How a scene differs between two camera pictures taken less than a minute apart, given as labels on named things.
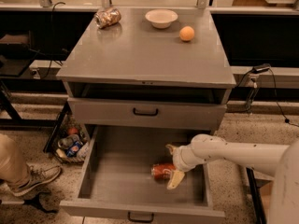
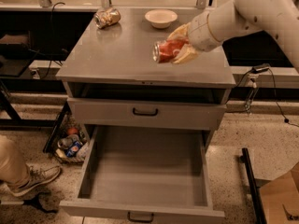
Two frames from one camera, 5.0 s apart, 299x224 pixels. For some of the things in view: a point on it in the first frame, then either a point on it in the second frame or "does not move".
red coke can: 163,171 → 166,50
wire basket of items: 72,140 does not move
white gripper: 179,160 → 201,32
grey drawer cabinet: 132,78 does not move
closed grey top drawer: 179,113 does not move
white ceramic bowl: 161,19 does not move
